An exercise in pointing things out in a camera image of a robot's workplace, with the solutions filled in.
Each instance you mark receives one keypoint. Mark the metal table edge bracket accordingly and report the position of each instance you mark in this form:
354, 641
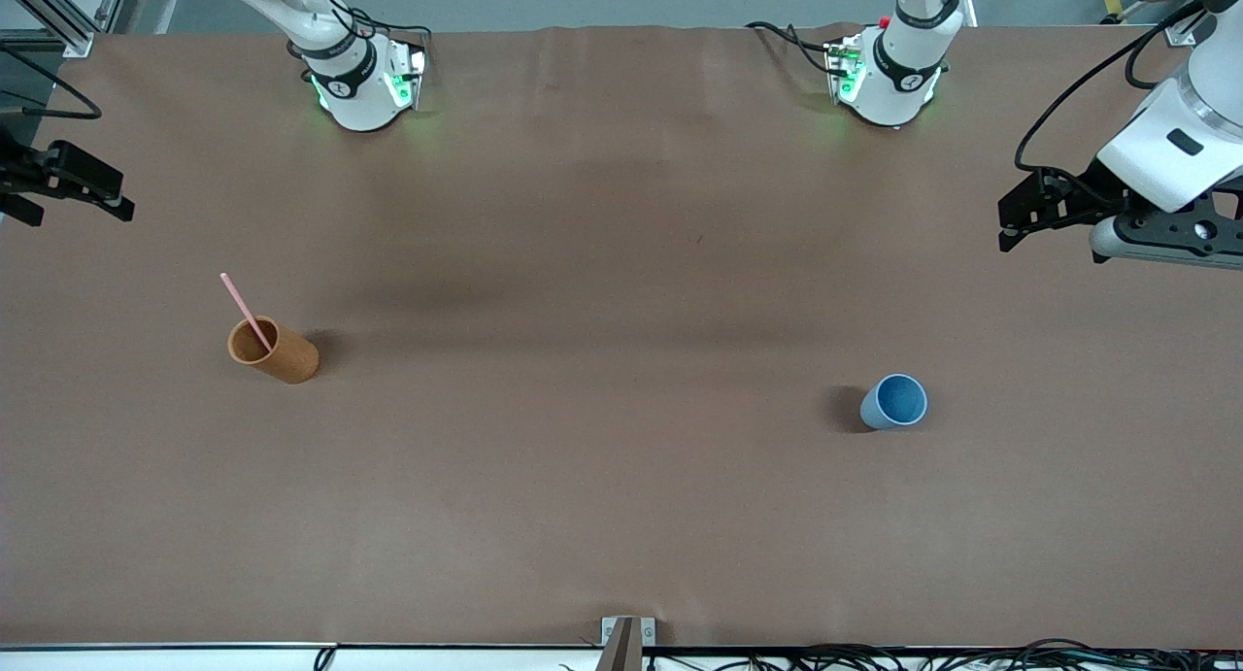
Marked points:
626, 642

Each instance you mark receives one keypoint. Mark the pink chopstick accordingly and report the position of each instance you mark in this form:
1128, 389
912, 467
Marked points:
245, 309

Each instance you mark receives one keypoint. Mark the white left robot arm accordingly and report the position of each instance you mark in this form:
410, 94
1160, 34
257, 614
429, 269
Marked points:
903, 79

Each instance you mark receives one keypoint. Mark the metal corner bracket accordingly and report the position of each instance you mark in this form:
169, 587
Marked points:
1181, 32

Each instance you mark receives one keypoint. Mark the blue cup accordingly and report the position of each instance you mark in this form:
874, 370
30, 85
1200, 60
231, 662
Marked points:
895, 401

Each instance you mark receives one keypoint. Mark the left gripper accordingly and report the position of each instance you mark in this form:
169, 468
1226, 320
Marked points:
1095, 191

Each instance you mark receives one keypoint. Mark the aluminium frame profile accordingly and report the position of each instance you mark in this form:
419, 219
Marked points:
68, 16

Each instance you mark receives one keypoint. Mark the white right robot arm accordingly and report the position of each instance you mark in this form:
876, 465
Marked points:
350, 98

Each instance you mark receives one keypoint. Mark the orange cup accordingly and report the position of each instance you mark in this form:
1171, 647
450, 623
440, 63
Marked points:
286, 358

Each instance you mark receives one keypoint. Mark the brown table cover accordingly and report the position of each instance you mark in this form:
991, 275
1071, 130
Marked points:
583, 457

